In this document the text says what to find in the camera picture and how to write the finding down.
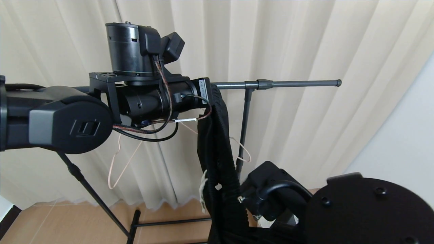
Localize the white curtain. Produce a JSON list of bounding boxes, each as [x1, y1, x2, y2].
[[0, 0, 434, 210]]

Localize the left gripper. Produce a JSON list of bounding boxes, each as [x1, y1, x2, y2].
[[117, 77, 213, 127]]

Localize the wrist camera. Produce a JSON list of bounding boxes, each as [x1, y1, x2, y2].
[[241, 161, 305, 222], [159, 32, 185, 65]]

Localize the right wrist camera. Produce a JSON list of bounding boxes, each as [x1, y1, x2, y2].
[[241, 161, 305, 222]]

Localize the black cable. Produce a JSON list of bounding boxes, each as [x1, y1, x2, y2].
[[257, 180, 313, 212], [113, 121, 179, 142]]

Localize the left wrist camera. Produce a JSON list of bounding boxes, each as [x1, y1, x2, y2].
[[159, 32, 185, 65]]

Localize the black shorts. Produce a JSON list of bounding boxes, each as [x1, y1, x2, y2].
[[197, 84, 272, 244]]

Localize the pink clothes hanger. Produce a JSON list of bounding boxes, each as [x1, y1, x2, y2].
[[179, 121, 252, 162], [108, 133, 143, 189]]

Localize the black clothes rack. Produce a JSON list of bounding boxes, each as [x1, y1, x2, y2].
[[56, 79, 342, 244]]

